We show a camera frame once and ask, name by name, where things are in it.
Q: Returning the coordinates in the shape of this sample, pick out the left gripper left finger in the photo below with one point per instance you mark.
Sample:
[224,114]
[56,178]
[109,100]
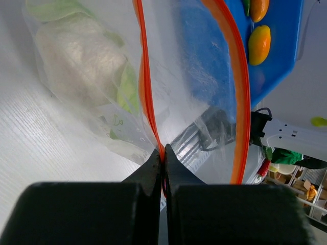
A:
[124,212]

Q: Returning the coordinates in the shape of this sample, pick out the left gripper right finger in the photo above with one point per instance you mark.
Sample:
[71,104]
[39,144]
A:
[198,213]

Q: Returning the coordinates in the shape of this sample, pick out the clear zip bag orange zipper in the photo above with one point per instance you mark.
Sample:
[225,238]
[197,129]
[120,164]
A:
[166,106]

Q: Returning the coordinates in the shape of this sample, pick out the white toy cauliflower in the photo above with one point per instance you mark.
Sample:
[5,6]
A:
[85,66]

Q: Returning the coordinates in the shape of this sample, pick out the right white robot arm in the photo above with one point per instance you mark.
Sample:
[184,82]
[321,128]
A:
[273,133]

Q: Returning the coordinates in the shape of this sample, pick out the blue plastic tray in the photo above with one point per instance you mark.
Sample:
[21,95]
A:
[205,53]

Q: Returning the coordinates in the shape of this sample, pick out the green toy chili pepper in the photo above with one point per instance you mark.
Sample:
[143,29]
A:
[246,5]

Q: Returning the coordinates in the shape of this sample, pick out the aluminium mounting rail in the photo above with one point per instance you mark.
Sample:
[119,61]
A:
[187,149]

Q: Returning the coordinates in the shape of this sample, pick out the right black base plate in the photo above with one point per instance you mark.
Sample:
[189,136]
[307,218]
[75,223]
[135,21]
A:
[215,130]

